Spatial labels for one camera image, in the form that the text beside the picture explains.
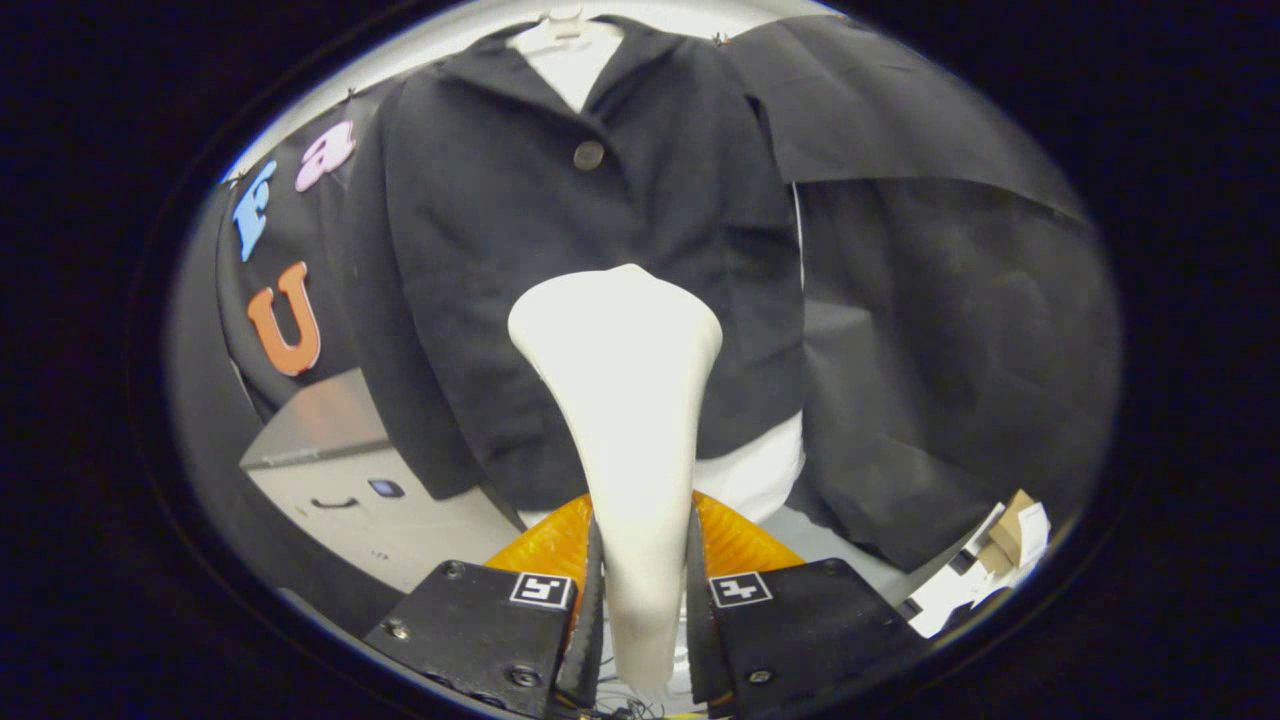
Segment black backdrop cloth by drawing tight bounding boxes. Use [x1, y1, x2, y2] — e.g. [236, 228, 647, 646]
[165, 15, 1121, 641]

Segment grey drawer cabinet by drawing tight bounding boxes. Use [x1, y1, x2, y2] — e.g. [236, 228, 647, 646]
[238, 368, 523, 593]

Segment white paper sheets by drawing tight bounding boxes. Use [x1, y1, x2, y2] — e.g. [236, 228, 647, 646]
[900, 500, 1051, 639]

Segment black button jacket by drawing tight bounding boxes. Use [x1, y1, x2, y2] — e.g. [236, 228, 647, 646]
[340, 14, 809, 513]

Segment white garment steamer head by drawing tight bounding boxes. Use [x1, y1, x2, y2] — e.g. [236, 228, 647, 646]
[507, 264, 723, 693]

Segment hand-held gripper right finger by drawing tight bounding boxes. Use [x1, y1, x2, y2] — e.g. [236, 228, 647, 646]
[685, 490, 926, 719]

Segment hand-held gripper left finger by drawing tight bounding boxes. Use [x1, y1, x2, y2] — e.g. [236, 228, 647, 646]
[362, 492, 604, 719]

